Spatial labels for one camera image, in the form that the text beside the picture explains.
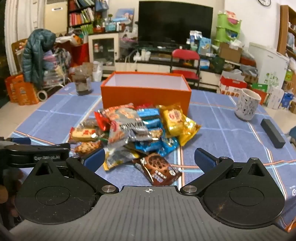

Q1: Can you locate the green plastic drawer unit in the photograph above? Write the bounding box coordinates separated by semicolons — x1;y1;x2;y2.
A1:
214;13;242;47

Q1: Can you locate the wooden shelf unit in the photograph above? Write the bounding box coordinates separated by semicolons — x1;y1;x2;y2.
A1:
277;5;296;56

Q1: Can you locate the tv stand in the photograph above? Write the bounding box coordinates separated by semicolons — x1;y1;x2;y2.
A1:
115;41;223;80

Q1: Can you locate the pile of snack packets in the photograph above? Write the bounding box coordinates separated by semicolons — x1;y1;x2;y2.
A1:
68;103;201;172

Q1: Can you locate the brown cardboard box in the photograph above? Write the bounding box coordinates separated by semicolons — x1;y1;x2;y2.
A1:
218;42;243;63

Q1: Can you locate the glass jar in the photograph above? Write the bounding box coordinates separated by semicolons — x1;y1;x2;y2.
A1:
73;62;93;96

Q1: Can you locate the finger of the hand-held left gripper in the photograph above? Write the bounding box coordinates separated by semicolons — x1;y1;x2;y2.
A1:
0;137;31;149
5;143;71;168

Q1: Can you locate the white patterned mug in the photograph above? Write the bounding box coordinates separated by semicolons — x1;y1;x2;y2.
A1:
234;88;262;121

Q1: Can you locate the red white carton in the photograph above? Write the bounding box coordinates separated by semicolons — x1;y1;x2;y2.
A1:
219;75;248;96

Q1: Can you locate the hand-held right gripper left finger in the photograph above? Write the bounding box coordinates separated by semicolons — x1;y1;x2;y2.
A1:
30;148;119;195

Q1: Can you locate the orange cardboard box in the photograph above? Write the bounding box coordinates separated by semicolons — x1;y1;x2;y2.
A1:
100;71;192;116

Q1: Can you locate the person's left hand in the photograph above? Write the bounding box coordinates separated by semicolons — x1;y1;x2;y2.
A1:
0;171;23;218

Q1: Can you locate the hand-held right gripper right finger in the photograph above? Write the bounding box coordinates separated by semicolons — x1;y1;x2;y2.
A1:
180;148;269;195

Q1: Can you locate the black television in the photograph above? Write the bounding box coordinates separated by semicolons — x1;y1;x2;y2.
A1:
138;0;213;44

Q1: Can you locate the orange shopping bag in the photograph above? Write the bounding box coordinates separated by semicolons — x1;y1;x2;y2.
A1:
5;74;40;106

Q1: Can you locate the blue white product box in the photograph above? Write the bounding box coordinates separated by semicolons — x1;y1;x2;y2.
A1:
190;30;212;55

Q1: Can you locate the brown chocolate cookie packet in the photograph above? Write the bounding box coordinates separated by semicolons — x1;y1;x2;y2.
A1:
132;152;182;186

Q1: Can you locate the blue plaid tablecloth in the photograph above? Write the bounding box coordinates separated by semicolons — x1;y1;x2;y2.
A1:
9;81;296;232

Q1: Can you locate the white glass-door cabinet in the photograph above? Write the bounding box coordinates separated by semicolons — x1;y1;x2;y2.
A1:
88;32;120;67

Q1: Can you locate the bookshelf with books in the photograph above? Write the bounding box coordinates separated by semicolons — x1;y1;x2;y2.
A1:
67;0;109;33

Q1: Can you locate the white chest freezer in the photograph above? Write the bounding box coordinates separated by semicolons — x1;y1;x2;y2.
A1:
248;42;290;90

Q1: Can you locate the teal down jacket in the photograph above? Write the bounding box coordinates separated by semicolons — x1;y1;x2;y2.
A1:
22;29;56;90

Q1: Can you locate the black rectangular block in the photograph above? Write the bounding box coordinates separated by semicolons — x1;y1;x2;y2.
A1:
260;119;286;149

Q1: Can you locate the red gift bag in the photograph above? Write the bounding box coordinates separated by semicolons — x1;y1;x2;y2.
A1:
70;43;90;68

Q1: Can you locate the red folding chair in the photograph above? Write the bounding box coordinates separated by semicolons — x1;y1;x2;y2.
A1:
171;49;201;90

